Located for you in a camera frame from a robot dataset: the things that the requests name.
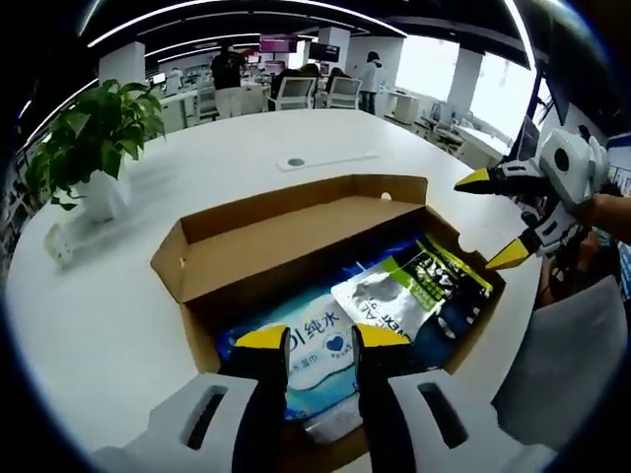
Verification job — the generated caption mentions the purple wall screen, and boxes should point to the purple wall screen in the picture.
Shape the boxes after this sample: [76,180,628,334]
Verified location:
[259,34,299,53]

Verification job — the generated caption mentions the silver green foil pouch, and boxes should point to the silver green foil pouch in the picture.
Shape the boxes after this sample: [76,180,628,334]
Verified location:
[330,235,495,372]

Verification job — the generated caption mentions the dark blue tissue pack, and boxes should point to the dark blue tissue pack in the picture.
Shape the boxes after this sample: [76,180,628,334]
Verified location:
[339,238,430,277]

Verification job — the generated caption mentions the white background office chair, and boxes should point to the white background office chair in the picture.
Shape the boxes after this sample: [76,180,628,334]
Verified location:
[268,77,316,112]
[324,77,363,109]

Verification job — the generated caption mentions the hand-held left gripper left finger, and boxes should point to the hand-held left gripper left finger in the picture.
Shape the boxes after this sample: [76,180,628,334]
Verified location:
[91,323,292,473]

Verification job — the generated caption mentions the brown cardboard shoe box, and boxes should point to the brown cardboard shoe box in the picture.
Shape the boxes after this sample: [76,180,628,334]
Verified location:
[149,172,508,467]

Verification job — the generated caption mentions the small white cup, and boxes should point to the small white cup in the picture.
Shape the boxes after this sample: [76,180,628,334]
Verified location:
[43,223,75,267]

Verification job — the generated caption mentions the light blue wet wipes pack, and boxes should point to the light blue wet wipes pack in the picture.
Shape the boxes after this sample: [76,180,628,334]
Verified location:
[215,283,366,435]

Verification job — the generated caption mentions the white mesh office chair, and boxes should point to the white mesh office chair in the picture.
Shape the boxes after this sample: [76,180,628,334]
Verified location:
[492,275,631,447]

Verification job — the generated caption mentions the blue wall poster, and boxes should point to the blue wall poster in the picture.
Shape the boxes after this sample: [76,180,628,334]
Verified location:
[605,135,631,198]

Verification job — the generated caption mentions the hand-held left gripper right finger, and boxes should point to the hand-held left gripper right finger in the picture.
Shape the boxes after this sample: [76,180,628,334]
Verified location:
[350,322,517,473]

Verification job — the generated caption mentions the dark wall monitor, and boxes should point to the dark wall monitor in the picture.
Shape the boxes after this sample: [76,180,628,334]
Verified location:
[309,42,341,61]

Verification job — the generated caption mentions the large black display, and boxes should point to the large black display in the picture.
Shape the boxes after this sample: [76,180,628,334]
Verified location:
[541,73,573,127]

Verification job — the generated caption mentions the green potted plant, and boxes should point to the green potted plant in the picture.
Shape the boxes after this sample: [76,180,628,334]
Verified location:
[24,78,167,223]

